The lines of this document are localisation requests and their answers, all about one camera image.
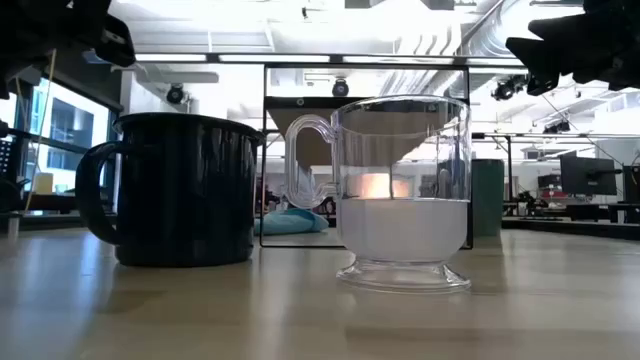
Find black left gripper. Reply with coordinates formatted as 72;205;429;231
92;12;137;69

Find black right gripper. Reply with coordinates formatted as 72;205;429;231
505;0;640;96

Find dark blue speckled enamel mug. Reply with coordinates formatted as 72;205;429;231
74;112;266;268

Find green ceramic mug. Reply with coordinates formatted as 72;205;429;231
472;158;505;237

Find clear plastic footed cup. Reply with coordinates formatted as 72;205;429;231
283;94;472;295

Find black overhead beam with lights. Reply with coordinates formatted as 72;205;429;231
132;51;526;69

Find black computer monitor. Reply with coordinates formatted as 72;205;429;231
622;164;640;204
559;154;619;197

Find yellow box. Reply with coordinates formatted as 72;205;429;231
33;172;55;195

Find person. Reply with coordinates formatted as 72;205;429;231
292;164;317;209

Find light blue cloth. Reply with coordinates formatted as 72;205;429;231
253;208;330;236

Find yellow extension cable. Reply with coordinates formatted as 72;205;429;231
22;48;58;214

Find wooden shelf with black frame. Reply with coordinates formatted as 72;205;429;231
258;62;475;250

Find black table rail frame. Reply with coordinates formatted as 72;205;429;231
0;212;640;242

